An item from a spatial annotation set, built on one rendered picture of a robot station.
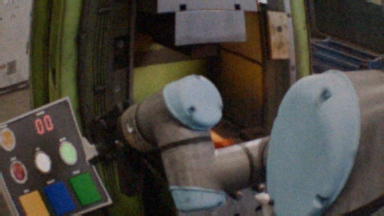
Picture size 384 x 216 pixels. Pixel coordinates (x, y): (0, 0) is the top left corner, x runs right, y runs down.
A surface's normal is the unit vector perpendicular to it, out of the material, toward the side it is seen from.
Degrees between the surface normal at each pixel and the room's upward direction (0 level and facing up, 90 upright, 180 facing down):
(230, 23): 90
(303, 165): 83
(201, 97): 60
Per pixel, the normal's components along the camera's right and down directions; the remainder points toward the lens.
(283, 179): -0.93, 0.00
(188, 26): 0.43, 0.28
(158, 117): -0.71, 0.01
